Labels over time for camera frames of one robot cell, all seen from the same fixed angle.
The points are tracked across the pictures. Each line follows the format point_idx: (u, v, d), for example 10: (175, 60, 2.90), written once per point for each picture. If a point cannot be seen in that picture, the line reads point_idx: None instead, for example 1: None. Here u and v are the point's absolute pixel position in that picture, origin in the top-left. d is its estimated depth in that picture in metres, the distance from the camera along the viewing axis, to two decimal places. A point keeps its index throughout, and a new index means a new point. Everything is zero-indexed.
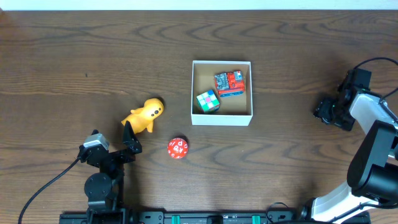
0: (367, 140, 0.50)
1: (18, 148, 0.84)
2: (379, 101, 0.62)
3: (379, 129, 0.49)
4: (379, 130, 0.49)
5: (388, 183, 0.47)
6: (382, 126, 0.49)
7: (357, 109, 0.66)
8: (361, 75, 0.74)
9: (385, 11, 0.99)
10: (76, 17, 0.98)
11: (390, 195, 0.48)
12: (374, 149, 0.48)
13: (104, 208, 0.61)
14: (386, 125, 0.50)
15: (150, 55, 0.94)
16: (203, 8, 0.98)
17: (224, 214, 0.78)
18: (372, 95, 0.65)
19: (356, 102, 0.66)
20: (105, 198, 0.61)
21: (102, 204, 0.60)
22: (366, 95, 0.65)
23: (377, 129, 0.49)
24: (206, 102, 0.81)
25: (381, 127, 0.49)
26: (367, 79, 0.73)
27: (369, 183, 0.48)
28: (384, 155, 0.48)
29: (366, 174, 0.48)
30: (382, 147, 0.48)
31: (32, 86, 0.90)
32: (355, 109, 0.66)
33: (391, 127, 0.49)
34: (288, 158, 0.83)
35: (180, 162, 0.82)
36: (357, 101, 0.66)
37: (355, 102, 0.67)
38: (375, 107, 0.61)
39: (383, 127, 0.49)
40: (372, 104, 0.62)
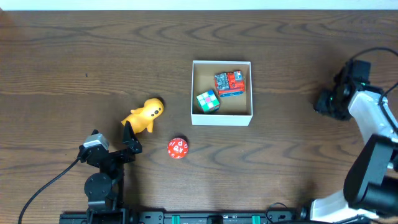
0: (365, 155, 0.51)
1: (18, 148, 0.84)
2: (379, 102, 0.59)
3: (375, 144, 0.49)
4: (377, 145, 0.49)
5: (387, 198, 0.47)
6: (379, 140, 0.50)
7: (356, 108, 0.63)
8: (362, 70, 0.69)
9: (385, 11, 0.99)
10: (76, 17, 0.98)
11: (388, 209, 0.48)
12: (372, 163, 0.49)
13: (104, 208, 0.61)
14: (383, 139, 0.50)
15: (150, 55, 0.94)
16: (203, 8, 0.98)
17: (224, 214, 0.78)
18: (372, 93, 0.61)
19: (356, 102, 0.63)
20: (105, 198, 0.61)
21: (102, 205, 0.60)
22: (365, 93, 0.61)
23: (375, 144, 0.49)
24: (206, 102, 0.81)
25: (377, 142, 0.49)
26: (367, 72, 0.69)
27: (367, 197, 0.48)
28: (382, 169, 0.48)
29: (363, 188, 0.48)
30: (380, 160, 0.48)
31: (32, 86, 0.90)
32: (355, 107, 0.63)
33: (388, 142, 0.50)
34: (288, 158, 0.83)
35: (180, 162, 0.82)
36: (356, 101, 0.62)
37: (354, 101, 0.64)
38: (374, 110, 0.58)
39: (380, 142, 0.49)
40: (371, 106, 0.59)
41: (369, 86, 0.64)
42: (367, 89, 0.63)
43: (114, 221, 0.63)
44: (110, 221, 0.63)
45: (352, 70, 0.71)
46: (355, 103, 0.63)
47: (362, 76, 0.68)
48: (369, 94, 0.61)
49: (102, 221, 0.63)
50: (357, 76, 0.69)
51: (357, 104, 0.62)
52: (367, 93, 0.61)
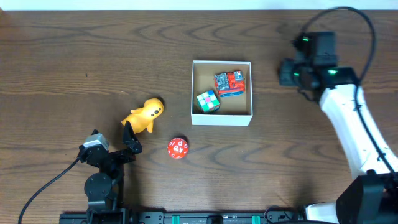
0: (356, 193, 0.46)
1: (18, 148, 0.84)
2: (356, 109, 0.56)
3: (364, 188, 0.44)
4: (366, 191, 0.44)
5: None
6: (367, 185, 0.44)
7: (331, 107, 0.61)
8: (326, 45, 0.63)
9: (385, 11, 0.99)
10: (76, 17, 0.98)
11: None
12: (364, 209, 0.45)
13: (104, 208, 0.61)
14: (370, 180, 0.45)
15: (150, 55, 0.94)
16: (204, 8, 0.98)
17: (224, 214, 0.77)
18: (349, 93, 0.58)
19: (328, 101, 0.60)
20: (105, 198, 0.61)
21: (102, 204, 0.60)
22: (337, 93, 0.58)
23: (364, 193, 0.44)
24: (206, 102, 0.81)
25: (365, 185, 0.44)
26: (329, 48, 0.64)
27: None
28: (374, 210, 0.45)
29: None
30: (371, 205, 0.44)
31: (32, 86, 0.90)
32: (327, 106, 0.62)
33: (377, 182, 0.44)
34: (289, 158, 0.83)
35: (180, 162, 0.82)
36: (329, 101, 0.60)
37: (326, 97, 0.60)
38: (351, 120, 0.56)
39: (369, 187, 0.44)
40: (347, 114, 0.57)
41: (337, 70, 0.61)
42: (335, 75, 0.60)
43: (114, 221, 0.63)
44: (110, 221, 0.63)
45: (317, 45, 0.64)
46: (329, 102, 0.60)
47: (325, 51, 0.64)
48: (344, 93, 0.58)
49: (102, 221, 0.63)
50: (320, 54, 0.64)
51: (332, 104, 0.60)
52: (340, 87, 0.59)
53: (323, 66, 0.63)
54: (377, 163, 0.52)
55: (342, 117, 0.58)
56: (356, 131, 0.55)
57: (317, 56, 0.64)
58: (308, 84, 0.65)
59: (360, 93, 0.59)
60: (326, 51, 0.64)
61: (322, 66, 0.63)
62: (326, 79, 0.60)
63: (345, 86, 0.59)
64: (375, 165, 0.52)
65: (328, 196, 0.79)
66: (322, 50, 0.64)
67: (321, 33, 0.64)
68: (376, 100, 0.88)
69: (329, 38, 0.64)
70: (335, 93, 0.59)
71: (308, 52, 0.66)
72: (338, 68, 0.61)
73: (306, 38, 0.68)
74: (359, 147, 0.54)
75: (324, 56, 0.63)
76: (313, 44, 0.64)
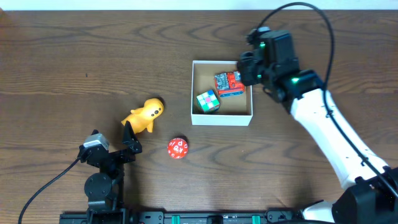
0: (350, 203, 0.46)
1: (19, 148, 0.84)
2: (329, 116, 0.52)
3: (357, 200, 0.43)
4: (359, 201, 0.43)
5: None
6: (359, 194, 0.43)
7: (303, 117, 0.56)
8: (285, 48, 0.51)
9: (385, 10, 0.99)
10: (76, 17, 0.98)
11: None
12: (362, 216, 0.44)
13: (104, 208, 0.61)
14: (360, 188, 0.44)
15: (151, 55, 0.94)
16: (203, 8, 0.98)
17: (224, 214, 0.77)
18: (319, 98, 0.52)
19: (300, 113, 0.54)
20: (105, 198, 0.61)
21: (102, 204, 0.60)
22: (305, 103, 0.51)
23: (357, 203, 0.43)
24: (205, 102, 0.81)
25: (357, 196, 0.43)
26: (290, 48, 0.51)
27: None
28: (371, 215, 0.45)
29: None
30: (367, 211, 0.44)
31: (32, 86, 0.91)
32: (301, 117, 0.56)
33: (367, 189, 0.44)
34: (288, 158, 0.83)
35: (180, 162, 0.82)
36: (301, 113, 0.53)
37: (295, 111, 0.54)
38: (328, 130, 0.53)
39: (360, 196, 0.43)
40: (323, 124, 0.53)
41: (298, 76, 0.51)
42: (298, 85, 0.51)
43: (114, 221, 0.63)
44: (110, 220, 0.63)
45: (276, 50, 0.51)
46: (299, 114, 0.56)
47: (287, 56, 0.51)
48: (314, 102, 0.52)
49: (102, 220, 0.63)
50: (282, 61, 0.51)
51: (303, 117, 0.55)
52: (308, 94, 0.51)
53: (285, 74, 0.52)
54: (364, 170, 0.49)
55: (318, 128, 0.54)
56: (334, 142, 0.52)
57: (278, 64, 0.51)
58: (273, 98, 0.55)
59: (329, 96, 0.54)
60: (286, 55, 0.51)
61: (283, 74, 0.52)
62: (290, 91, 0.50)
63: (313, 93, 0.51)
64: (362, 172, 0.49)
65: (328, 196, 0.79)
66: (282, 55, 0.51)
67: (276, 37, 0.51)
68: (376, 101, 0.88)
69: (288, 40, 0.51)
70: (302, 105, 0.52)
71: (265, 58, 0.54)
72: (301, 73, 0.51)
73: (262, 41, 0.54)
74: (342, 157, 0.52)
75: (286, 63, 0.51)
76: (273, 50, 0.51)
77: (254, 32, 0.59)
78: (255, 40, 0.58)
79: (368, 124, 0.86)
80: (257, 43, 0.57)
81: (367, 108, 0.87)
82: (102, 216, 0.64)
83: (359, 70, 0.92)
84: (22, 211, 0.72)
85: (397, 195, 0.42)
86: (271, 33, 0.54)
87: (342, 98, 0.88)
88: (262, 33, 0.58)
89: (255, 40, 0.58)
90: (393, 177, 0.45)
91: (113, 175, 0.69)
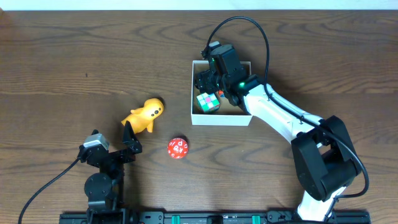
0: (298, 157, 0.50)
1: (18, 148, 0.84)
2: (269, 98, 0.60)
3: (299, 149, 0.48)
4: (303, 150, 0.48)
5: (337, 177, 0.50)
6: (301, 145, 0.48)
7: (258, 110, 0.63)
8: (232, 62, 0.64)
9: (385, 11, 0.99)
10: (76, 17, 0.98)
11: (344, 180, 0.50)
12: (311, 165, 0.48)
13: (104, 208, 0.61)
14: (301, 139, 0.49)
15: (150, 55, 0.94)
16: (204, 8, 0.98)
17: (224, 214, 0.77)
18: (260, 89, 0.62)
19: (254, 106, 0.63)
20: (105, 198, 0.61)
21: (102, 203, 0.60)
22: (254, 98, 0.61)
23: (302, 152, 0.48)
24: (206, 102, 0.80)
25: (299, 145, 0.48)
26: (235, 61, 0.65)
27: (328, 191, 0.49)
28: (319, 162, 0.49)
29: (318, 183, 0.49)
30: (314, 158, 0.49)
31: (32, 86, 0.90)
32: (255, 109, 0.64)
33: (306, 138, 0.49)
34: (288, 158, 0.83)
35: (179, 162, 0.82)
36: (253, 106, 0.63)
37: (249, 106, 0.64)
38: (273, 110, 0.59)
39: (303, 145, 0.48)
40: (268, 106, 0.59)
41: (245, 81, 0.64)
42: (247, 88, 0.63)
43: (114, 221, 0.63)
44: (111, 220, 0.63)
45: (225, 64, 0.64)
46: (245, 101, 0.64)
47: (234, 67, 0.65)
48: (256, 92, 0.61)
49: (102, 221, 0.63)
50: (231, 71, 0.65)
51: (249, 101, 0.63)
52: (253, 91, 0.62)
53: (236, 81, 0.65)
54: (303, 127, 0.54)
55: (262, 107, 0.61)
56: (275, 115, 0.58)
57: (229, 74, 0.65)
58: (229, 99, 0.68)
59: (269, 86, 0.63)
60: (234, 66, 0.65)
61: (234, 81, 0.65)
62: (240, 93, 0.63)
63: (256, 89, 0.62)
64: (301, 128, 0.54)
65: None
66: (230, 67, 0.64)
67: (223, 53, 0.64)
68: (375, 100, 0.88)
69: (233, 56, 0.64)
70: (250, 99, 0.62)
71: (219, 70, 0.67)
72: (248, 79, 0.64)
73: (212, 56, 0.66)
74: (285, 122, 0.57)
75: (234, 73, 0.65)
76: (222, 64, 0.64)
77: (206, 48, 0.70)
78: (207, 55, 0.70)
79: (368, 124, 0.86)
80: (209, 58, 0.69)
81: (367, 108, 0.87)
82: (102, 216, 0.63)
83: (359, 70, 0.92)
84: (22, 211, 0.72)
85: (334, 137, 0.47)
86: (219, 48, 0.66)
87: (342, 98, 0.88)
88: (212, 48, 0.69)
89: (208, 54, 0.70)
90: (329, 125, 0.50)
91: (113, 175, 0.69)
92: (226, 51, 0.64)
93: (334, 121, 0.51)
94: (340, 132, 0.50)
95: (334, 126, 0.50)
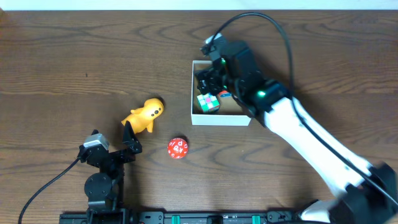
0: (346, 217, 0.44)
1: (18, 148, 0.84)
2: (302, 123, 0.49)
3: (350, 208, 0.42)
4: (352, 208, 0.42)
5: None
6: (350, 203, 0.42)
7: (282, 131, 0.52)
8: (245, 65, 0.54)
9: (385, 10, 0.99)
10: (76, 17, 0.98)
11: None
12: None
13: (104, 208, 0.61)
14: (352, 196, 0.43)
15: (150, 55, 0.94)
16: (204, 8, 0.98)
17: (224, 214, 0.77)
18: (289, 109, 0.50)
19: (277, 124, 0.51)
20: (106, 198, 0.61)
21: (102, 203, 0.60)
22: (283, 121, 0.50)
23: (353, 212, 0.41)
24: (206, 102, 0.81)
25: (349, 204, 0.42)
26: (249, 64, 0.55)
27: None
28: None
29: None
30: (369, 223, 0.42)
31: (32, 86, 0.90)
32: (278, 127, 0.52)
33: (355, 195, 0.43)
34: (288, 158, 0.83)
35: (179, 162, 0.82)
36: (278, 125, 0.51)
37: (272, 125, 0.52)
38: (309, 141, 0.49)
39: (352, 201, 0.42)
40: (302, 136, 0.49)
41: (265, 88, 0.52)
42: (266, 98, 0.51)
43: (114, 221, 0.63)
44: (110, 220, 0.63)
45: (238, 66, 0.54)
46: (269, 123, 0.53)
47: (249, 71, 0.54)
48: (284, 112, 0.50)
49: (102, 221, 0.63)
50: (245, 76, 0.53)
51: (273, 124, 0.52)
52: (277, 107, 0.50)
53: (252, 87, 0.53)
54: (351, 175, 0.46)
55: (293, 135, 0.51)
56: (312, 148, 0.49)
57: (242, 79, 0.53)
58: (247, 111, 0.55)
59: (297, 102, 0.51)
60: (248, 70, 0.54)
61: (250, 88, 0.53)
62: (260, 104, 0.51)
63: (282, 105, 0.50)
64: (350, 177, 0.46)
65: (328, 196, 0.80)
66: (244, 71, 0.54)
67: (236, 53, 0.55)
68: (375, 100, 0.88)
69: (247, 55, 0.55)
70: (276, 120, 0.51)
71: (229, 73, 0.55)
72: (267, 86, 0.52)
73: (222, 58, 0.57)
74: (326, 163, 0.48)
75: (249, 78, 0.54)
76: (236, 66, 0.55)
77: (208, 45, 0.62)
78: (209, 51, 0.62)
79: (367, 124, 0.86)
80: (213, 57, 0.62)
81: (367, 108, 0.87)
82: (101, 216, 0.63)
83: (358, 70, 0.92)
84: (22, 211, 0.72)
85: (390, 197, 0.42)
86: (231, 47, 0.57)
87: (342, 98, 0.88)
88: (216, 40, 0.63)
89: (209, 51, 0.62)
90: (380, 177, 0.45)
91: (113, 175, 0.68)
92: (239, 51, 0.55)
93: (384, 171, 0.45)
94: (390, 185, 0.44)
95: (385, 177, 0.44)
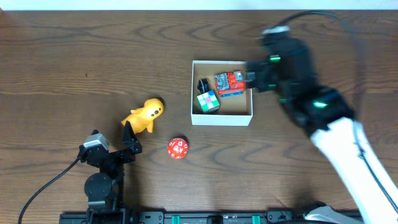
0: None
1: (18, 148, 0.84)
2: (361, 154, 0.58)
3: None
4: None
5: None
6: None
7: (338, 157, 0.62)
8: (301, 63, 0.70)
9: (385, 10, 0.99)
10: (76, 17, 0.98)
11: None
12: None
13: (104, 208, 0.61)
14: None
15: (150, 55, 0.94)
16: (204, 8, 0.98)
17: (224, 214, 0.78)
18: (357, 135, 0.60)
19: (334, 149, 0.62)
20: (105, 198, 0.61)
21: (102, 203, 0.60)
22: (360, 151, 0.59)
23: None
24: (206, 102, 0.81)
25: None
26: (301, 63, 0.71)
27: None
28: None
29: None
30: None
31: (32, 86, 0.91)
32: (327, 147, 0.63)
33: None
34: (288, 158, 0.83)
35: (179, 162, 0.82)
36: (341, 150, 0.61)
37: (321, 143, 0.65)
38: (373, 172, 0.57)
39: None
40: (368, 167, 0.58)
41: (323, 99, 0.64)
42: (324, 110, 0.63)
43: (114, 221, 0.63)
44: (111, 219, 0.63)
45: (293, 63, 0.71)
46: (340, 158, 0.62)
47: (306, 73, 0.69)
48: (353, 137, 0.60)
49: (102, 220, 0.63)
50: (301, 78, 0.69)
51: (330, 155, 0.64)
52: (334, 126, 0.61)
53: (310, 93, 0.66)
54: (387, 206, 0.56)
55: (341, 162, 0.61)
56: (369, 178, 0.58)
57: (296, 82, 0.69)
58: (309, 116, 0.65)
59: (359, 130, 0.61)
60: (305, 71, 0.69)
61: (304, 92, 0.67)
62: (316, 116, 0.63)
63: (339, 126, 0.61)
64: (393, 210, 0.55)
65: (327, 196, 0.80)
66: (300, 73, 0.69)
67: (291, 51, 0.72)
68: (375, 101, 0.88)
69: (302, 53, 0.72)
70: (339, 144, 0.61)
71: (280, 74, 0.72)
72: (328, 93, 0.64)
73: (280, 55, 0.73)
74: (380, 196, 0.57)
75: (306, 79, 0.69)
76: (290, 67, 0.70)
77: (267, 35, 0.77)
78: (271, 41, 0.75)
79: (368, 124, 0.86)
80: (277, 48, 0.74)
81: (367, 108, 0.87)
82: (102, 215, 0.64)
83: (359, 70, 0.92)
84: (22, 211, 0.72)
85: None
86: (285, 42, 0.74)
87: None
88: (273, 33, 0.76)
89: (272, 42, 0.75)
90: None
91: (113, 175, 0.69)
92: (295, 50, 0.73)
93: None
94: None
95: None
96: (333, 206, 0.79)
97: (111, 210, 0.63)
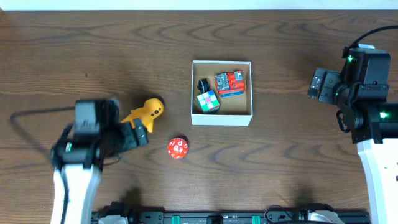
0: None
1: (18, 148, 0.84)
2: None
3: None
4: None
5: None
6: None
7: (374, 169, 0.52)
8: (374, 70, 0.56)
9: (385, 10, 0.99)
10: (75, 17, 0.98)
11: None
12: None
13: (91, 117, 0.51)
14: None
15: (150, 55, 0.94)
16: (203, 8, 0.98)
17: (224, 214, 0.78)
18: None
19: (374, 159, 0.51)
20: (98, 106, 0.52)
21: (92, 107, 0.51)
22: None
23: None
24: (206, 102, 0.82)
25: None
26: (379, 70, 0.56)
27: None
28: None
29: None
30: None
31: (32, 86, 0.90)
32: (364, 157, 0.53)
33: None
34: (289, 158, 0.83)
35: (180, 162, 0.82)
36: (383, 162, 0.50)
37: (365, 149, 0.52)
38: None
39: None
40: None
41: (387, 111, 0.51)
42: (386, 121, 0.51)
43: (84, 147, 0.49)
44: (82, 143, 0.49)
45: (366, 66, 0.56)
46: (384, 176, 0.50)
47: (375, 79, 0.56)
48: None
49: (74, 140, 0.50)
50: (369, 84, 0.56)
51: (370, 167, 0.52)
52: (387, 140, 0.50)
53: (369, 99, 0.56)
54: None
55: (377, 175, 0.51)
56: None
57: (364, 85, 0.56)
58: (359, 122, 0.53)
59: None
60: (374, 79, 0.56)
61: (365, 98, 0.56)
62: (372, 123, 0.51)
63: (392, 140, 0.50)
64: None
65: (327, 196, 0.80)
66: (369, 78, 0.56)
67: (369, 53, 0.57)
68: None
69: (380, 59, 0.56)
70: (384, 154, 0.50)
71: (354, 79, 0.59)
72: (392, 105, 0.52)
73: (355, 56, 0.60)
74: None
75: (372, 86, 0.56)
76: (364, 68, 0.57)
77: (351, 45, 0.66)
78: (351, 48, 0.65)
79: None
80: (357, 50, 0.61)
81: None
82: (76, 135, 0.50)
83: None
84: None
85: None
86: (366, 50, 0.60)
87: None
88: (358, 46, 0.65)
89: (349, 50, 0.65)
90: None
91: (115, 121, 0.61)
92: (374, 52, 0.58)
93: None
94: None
95: None
96: (333, 206, 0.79)
97: (89, 130, 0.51)
